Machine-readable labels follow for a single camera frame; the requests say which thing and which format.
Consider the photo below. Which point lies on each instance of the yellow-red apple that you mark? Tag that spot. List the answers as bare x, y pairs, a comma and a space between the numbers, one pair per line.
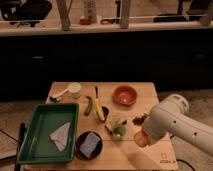
141, 139

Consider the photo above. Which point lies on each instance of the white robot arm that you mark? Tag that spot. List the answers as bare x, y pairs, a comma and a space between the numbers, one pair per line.
170, 116

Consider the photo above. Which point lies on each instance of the red bowl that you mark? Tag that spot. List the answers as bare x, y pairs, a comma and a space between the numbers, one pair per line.
124, 95

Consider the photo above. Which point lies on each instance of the yellow banana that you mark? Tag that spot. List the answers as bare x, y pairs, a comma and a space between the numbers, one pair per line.
99, 110

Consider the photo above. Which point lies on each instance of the green cucumber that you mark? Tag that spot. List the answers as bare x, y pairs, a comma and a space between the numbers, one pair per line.
89, 106

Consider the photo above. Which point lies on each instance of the green cup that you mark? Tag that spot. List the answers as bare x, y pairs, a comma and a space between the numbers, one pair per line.
118, 130

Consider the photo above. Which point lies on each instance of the bunch of dark grapes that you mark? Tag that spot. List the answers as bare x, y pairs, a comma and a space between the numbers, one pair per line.
139, 120

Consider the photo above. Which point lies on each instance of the blue-grey sponge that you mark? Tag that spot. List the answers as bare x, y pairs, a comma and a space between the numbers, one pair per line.
89, 145

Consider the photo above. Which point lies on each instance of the black round plate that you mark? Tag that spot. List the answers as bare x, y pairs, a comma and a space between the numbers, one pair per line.
81, 139

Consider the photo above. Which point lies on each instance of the grey folded cloth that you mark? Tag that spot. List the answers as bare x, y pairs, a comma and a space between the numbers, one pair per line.
60, 136

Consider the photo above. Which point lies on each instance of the green plastic tray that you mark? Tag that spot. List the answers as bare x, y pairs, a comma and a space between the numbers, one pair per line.
37, 146

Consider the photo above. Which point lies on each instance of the black bar beside tray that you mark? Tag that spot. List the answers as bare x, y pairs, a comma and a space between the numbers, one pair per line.
22, 130

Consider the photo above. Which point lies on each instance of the black office chair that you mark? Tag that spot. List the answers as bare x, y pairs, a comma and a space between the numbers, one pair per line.
30, 12

